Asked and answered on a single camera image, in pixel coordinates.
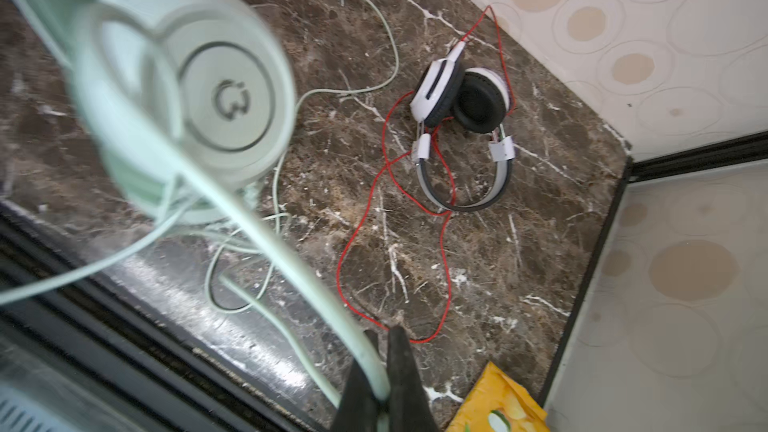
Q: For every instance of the yellow chips bag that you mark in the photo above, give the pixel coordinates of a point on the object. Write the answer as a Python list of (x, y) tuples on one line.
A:
[(498, 403)]

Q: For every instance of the mint green headphones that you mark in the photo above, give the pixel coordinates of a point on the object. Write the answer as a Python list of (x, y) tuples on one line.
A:
[(209, 73)]

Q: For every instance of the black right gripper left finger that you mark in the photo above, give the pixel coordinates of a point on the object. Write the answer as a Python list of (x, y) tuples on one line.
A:
[(358, 410)]

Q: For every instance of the black mounting base rail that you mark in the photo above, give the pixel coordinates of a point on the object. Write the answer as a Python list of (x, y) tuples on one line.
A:
[(146, 340)]

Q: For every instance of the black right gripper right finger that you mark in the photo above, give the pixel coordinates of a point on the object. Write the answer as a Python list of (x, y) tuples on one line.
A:
[(407, 407)]

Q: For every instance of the black frame post right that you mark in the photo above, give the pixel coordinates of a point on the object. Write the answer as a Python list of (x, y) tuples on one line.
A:
[(715, 155)]

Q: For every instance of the white black headphones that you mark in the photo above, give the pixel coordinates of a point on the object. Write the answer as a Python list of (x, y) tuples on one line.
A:
[(475, 99)]

